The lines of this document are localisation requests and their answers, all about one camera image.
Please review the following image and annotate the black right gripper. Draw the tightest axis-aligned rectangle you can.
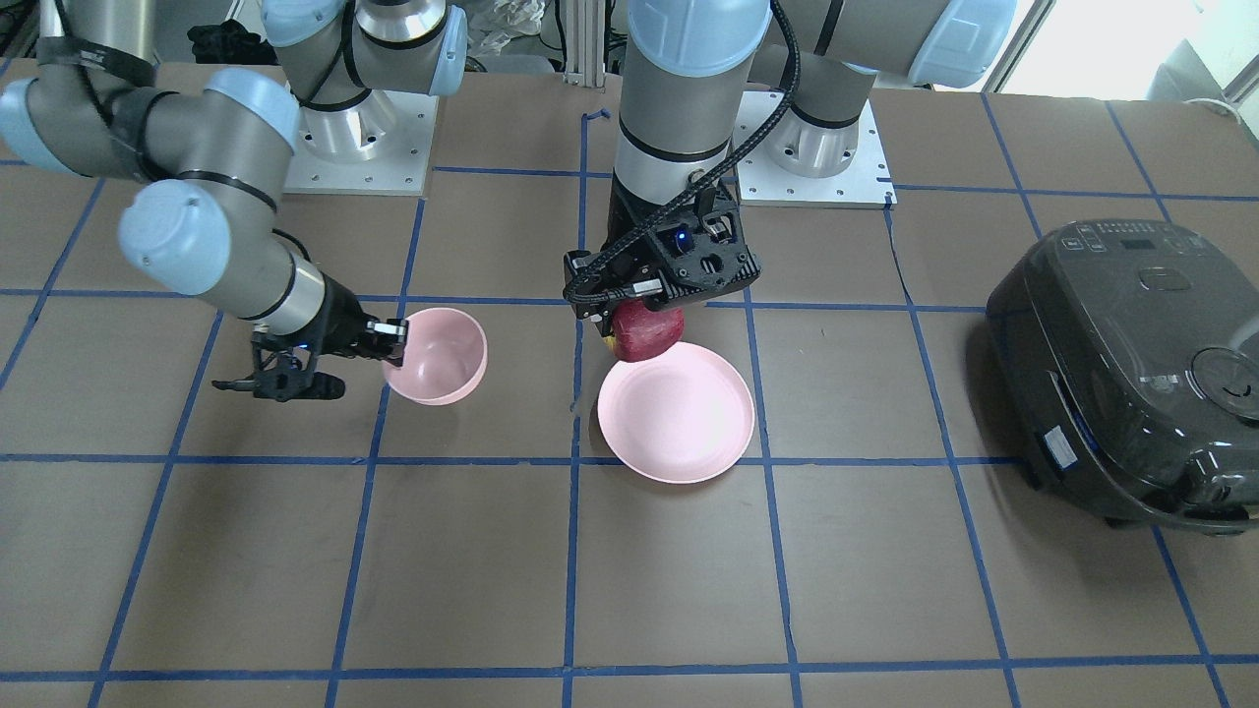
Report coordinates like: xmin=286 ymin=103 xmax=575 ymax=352
xmin=212 ymin=276 xmax=408 ymax=402

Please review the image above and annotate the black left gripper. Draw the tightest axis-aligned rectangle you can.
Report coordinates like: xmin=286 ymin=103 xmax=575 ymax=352
xmin=563 ymin=183 xmax=760 ymax=320

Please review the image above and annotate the red apple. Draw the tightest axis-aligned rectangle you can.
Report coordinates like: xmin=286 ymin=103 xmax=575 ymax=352
xmin=603 ymin=299 xmax=687 ymax=363

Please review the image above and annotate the pink bowl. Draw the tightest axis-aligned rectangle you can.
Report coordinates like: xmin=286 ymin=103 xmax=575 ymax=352
xmin=381 ymin=307 xmax=488 ymax=406

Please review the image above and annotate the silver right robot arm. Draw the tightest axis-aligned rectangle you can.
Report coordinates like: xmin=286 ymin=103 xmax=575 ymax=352
xmin=3 ymin=1 xmax=467 ymax=402

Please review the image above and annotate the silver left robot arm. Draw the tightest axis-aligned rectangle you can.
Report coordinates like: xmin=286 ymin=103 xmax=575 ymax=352
xmin=563 ymin=1 xmax=1017 ymax=328

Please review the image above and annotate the pink plate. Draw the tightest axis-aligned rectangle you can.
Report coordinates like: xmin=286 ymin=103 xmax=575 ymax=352
xmin=596 ymin=341 xmax=755 ymax=484

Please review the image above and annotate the dark grey rice cooker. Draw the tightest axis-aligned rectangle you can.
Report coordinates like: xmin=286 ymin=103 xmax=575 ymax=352
xmin=986 ymin=218 xmax=1258 ymax=535

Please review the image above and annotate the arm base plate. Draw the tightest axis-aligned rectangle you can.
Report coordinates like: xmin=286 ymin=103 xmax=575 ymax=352
xmin=737 ymin=102 xmax=898 ymax=209
xmin=285 ymin=89 xmax=439 ymax=198

